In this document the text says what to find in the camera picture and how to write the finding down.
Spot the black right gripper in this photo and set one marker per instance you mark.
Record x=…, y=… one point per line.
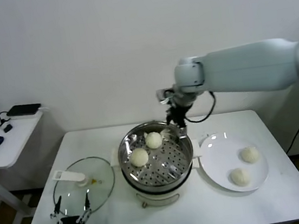
x=177, y=114

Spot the white steamed baozi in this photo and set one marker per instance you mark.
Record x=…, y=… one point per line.
x=250, y=154
x=139, y=157
x=240, y=177
x=153, y=140

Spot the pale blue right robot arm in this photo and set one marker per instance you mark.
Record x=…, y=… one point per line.
x=242, y=67

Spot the steel perforated steamer basket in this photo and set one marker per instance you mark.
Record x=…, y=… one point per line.
x=161, y=165

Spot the white round plate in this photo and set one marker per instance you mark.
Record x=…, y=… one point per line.
x=220, y=158

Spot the white electric cooker base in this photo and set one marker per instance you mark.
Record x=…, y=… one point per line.
x=159, y=195

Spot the white side desk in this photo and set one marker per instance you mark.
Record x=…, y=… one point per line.
x=12, y=150

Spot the small black dongle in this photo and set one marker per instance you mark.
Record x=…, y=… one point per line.
x=8, y=128

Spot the black flat box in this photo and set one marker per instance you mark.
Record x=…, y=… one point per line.
x=23, y=109

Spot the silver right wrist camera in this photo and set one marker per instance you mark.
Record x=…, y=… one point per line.
x=162, y=95

